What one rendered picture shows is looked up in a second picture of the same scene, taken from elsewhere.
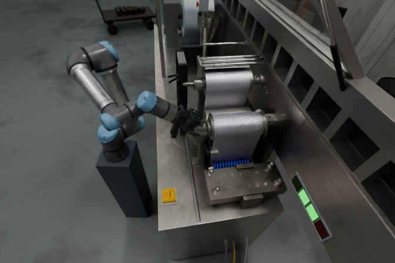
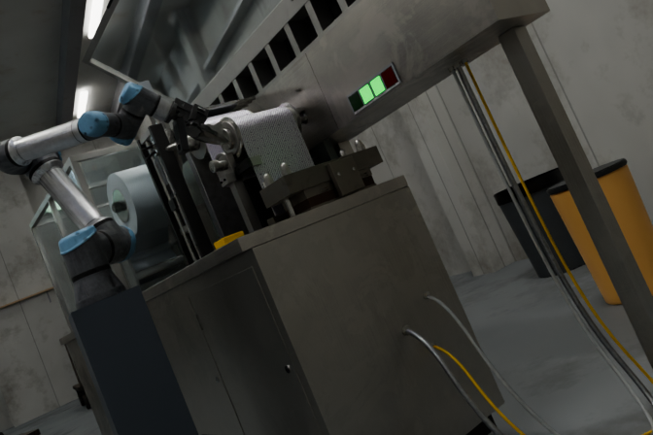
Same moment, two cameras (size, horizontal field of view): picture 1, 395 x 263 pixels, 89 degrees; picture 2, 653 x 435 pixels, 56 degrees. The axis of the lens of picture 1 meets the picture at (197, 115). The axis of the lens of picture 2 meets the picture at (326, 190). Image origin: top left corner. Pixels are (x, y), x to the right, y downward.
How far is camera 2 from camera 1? 1.88 m
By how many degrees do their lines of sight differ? 55
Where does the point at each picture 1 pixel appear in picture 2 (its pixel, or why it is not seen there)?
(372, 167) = not seen: outside the picture
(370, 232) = (376, 10)
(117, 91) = (73, 187)
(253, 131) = (281, 116)
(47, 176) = not seen: outside the picture
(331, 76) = (284, 6)
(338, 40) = not seen: outside the picture
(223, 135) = (247, 125)
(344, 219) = (375, 38)
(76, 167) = not seen: outside the picture
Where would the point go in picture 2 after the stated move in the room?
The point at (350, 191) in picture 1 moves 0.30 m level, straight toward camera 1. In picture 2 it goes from (353, 19) to (299, 13)
